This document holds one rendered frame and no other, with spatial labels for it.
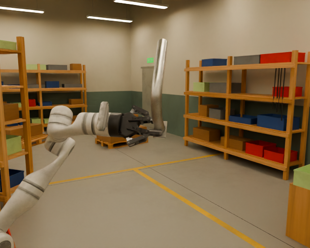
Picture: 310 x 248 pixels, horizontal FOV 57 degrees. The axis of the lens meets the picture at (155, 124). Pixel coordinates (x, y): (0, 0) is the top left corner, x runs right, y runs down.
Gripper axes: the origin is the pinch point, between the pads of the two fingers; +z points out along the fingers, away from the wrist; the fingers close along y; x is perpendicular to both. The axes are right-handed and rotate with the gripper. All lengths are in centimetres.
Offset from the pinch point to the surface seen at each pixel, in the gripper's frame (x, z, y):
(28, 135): -272, -221, -94
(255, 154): -471, 127, -151
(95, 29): -703, -370, -669
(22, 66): -219, -224, -172
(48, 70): -652, -470, -457
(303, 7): -327, 190, -380
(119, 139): -591, -182, -209
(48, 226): -266, -158, 23
